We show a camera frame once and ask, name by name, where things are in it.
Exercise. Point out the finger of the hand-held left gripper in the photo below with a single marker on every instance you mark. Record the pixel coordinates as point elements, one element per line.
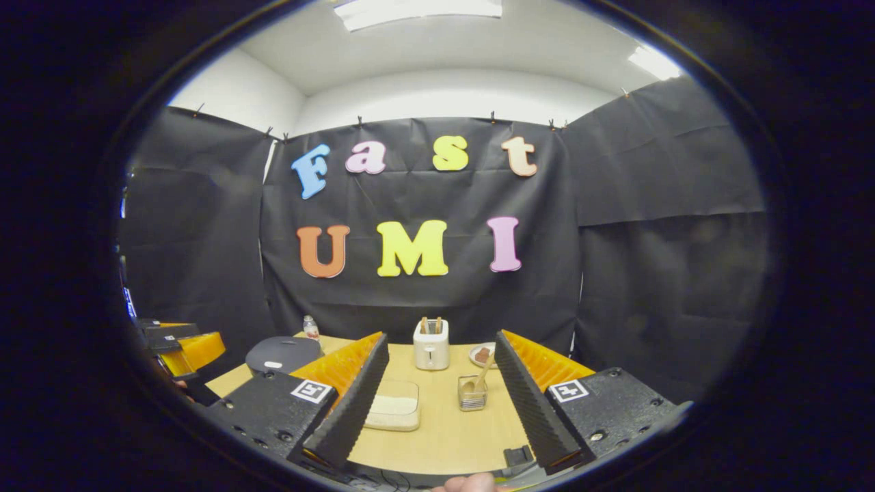
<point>202,350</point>
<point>167,326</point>

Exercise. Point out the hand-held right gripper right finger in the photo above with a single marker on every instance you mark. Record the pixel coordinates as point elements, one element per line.
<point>533,410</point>

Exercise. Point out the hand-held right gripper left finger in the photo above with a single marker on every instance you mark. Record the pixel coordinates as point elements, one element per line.
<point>355,410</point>

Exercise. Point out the white rice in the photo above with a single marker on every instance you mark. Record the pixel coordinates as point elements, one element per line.
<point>393,405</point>

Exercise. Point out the wooden spoon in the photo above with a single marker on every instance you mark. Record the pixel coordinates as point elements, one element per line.
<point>482,374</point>

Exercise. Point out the dark grey rice cooker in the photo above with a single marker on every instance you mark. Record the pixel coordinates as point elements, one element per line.
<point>280,354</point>

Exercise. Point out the clear plastic rice box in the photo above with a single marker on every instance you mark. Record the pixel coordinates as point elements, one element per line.
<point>393,420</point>

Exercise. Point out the computer monitor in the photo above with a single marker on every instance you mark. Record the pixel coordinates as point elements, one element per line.
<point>128,304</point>

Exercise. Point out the small black box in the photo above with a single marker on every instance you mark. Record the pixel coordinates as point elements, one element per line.
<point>518,456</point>

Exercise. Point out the brown meat piece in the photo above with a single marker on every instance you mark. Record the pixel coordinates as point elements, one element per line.
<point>482,354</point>

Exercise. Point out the white round plate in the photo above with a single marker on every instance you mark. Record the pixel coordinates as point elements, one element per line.
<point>474,358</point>

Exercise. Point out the small clear seasoning bottle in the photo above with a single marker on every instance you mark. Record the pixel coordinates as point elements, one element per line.
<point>311,329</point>

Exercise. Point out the white toaster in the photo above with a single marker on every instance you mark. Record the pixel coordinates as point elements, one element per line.
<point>431,352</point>

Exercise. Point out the small ceiling light panel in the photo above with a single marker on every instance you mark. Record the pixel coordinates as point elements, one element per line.
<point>655,63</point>

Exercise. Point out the large ceiling light panel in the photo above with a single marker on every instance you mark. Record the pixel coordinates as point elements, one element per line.
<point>417,12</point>

